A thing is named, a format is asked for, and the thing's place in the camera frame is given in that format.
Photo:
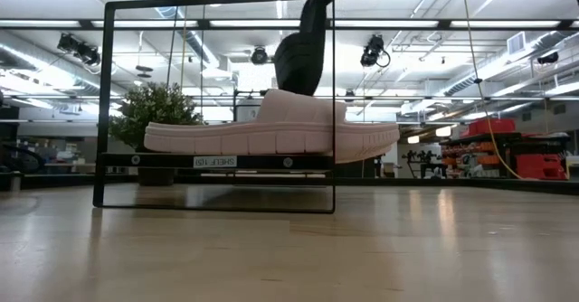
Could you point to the black slide sandal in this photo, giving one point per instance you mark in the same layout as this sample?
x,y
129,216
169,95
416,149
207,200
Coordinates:
x,y
298,67

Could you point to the pink slide sandal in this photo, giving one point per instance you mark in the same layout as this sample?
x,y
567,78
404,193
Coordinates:
x,y
271,139

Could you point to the black ceiling spotlight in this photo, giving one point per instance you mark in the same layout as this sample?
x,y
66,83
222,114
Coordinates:
x,y
259,56
548,58
79,49
372,51

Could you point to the white ceiling vent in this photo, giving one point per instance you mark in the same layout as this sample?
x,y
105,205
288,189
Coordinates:
x,y
516,43

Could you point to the red storage bin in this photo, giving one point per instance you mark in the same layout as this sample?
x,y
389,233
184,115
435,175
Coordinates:
x,y
490,126
540,166

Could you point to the black storage rack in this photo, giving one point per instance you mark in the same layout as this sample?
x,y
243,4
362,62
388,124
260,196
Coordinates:
x,y
479,139

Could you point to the green potted plant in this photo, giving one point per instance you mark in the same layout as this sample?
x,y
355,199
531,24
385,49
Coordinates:
x,y
154,107

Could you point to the silver ventilation duct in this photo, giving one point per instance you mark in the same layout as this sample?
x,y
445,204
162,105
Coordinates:
x,y
493,69

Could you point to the wooden shelf with black frame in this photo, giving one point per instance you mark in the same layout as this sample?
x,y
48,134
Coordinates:
x,y
158,161

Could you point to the black aluminium table frame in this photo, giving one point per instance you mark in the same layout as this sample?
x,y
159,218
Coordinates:
x,y
68,181

